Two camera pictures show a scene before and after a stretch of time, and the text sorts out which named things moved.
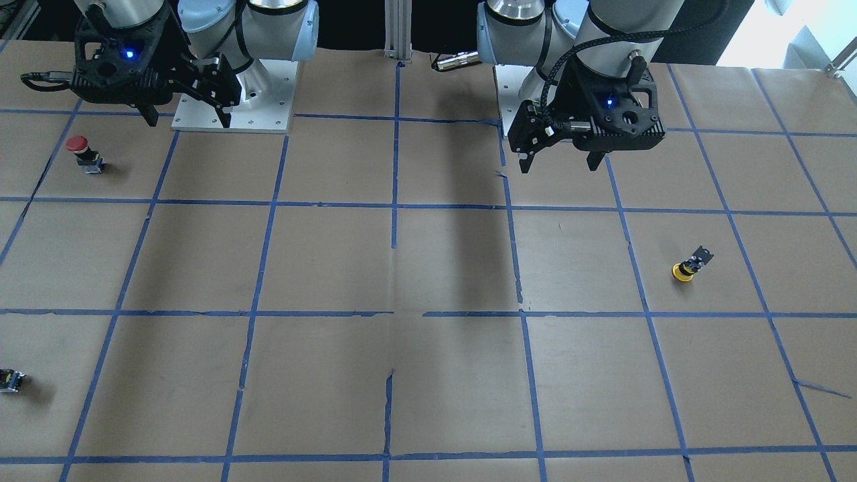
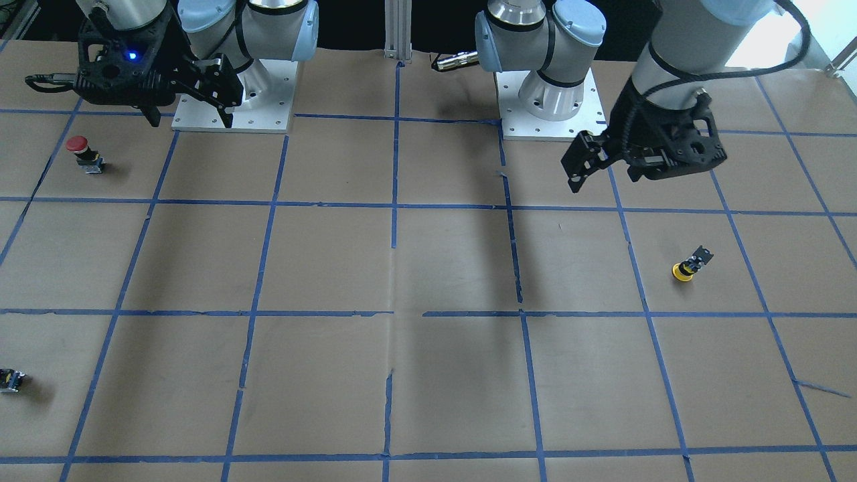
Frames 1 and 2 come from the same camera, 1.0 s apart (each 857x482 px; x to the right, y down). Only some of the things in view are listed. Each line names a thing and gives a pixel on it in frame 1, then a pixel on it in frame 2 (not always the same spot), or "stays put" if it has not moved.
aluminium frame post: [398, 29] stays put
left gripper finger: [525, 163] → [575, 182]
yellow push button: [684, 271] stays put
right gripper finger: [224, 118] stays put
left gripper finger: [594, 159] → [636, 171]
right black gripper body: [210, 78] stays put
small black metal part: [10, 380] stays put
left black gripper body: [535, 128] → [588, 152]
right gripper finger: [150, 114] stays put
